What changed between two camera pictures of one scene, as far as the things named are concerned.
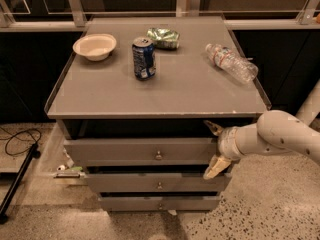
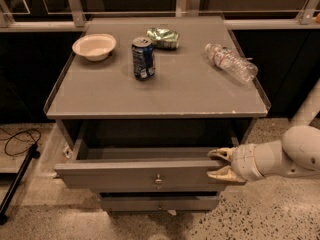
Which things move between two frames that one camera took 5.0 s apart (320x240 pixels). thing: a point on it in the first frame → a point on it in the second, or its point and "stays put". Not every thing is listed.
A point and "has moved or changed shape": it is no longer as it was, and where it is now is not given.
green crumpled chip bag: x=164 y=38 stays put
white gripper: x=226 y=143 → x=246 y=162
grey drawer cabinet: x=133 y=105 stays put
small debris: x=68 y=170 → x=67 y=152
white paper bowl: x=95 y=47 stays put
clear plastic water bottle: x=240 y=68 stays put
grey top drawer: x=140 y=151 has moved or changed shape
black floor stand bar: x=32 y=154 stays put
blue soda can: x=143 y=51 stays put
